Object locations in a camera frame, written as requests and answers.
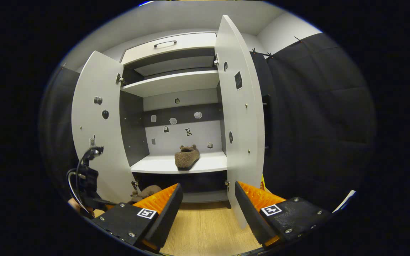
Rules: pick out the white cabinet drawer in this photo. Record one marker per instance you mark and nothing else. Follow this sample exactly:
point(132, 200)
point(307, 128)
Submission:
point(190, 44)

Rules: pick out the brown fuzzy shoe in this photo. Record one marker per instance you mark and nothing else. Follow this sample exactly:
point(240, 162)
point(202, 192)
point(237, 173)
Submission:
point(148, 192)
point(187, 160)

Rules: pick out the white shoe cabinet door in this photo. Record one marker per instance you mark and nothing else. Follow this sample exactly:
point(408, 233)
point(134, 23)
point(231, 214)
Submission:
point(116, 170)
point(240, 117)

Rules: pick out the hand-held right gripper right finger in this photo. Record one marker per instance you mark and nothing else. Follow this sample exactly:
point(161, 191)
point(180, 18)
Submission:
point(250, 216)

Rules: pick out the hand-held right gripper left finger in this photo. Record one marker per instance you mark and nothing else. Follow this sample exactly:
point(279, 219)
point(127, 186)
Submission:
point(166, 220)

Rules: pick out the yellow box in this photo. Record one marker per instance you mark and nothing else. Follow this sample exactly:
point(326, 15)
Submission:
point(262, 185)

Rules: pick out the white grey shoe cabinet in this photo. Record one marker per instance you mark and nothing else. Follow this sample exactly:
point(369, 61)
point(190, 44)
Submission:
point(162, 165)

